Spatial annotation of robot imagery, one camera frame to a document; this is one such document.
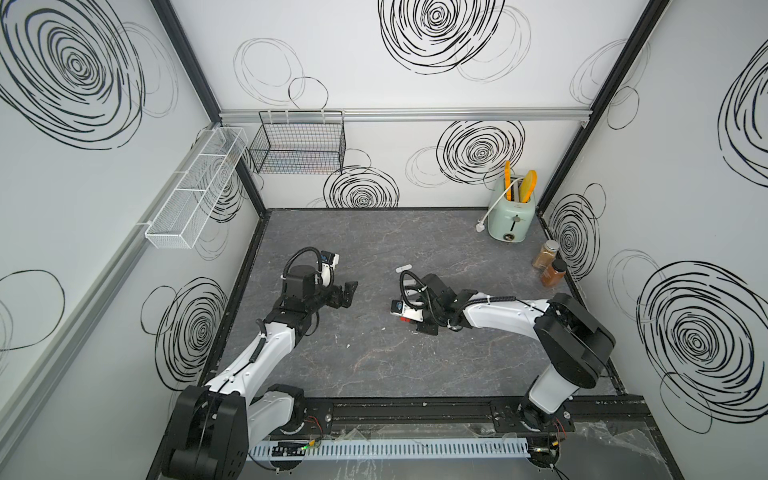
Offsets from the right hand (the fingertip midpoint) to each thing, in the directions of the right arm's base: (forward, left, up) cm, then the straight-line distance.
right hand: (414, 315), depth 89 cm
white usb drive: (+18, +4, -2) cm, 18 cm away
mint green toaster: (+31, -33, +9) cm, 47 cm away
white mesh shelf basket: (+10, +59, +32) cm, 68 cm away
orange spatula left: (+45, -33, +15) cm, 58 cm away
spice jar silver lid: (+20, -43, +5) cm, 48 cm away
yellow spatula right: (+39, -38, +18) cm, 57 cm away
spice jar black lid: (+19, -50, 0) cm, 53 cm away
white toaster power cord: (+37, -26, 0) cm, 45 cm away
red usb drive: (-5, +4, +9) cm, 12 cm away
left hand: (+5, +22, +11) cm, 25 cm away
